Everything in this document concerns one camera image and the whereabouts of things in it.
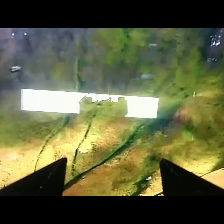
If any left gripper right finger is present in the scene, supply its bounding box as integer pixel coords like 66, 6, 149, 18
159, 158, 224, 197

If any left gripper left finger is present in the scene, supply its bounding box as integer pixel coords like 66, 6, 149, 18
0, 157, 68, 197

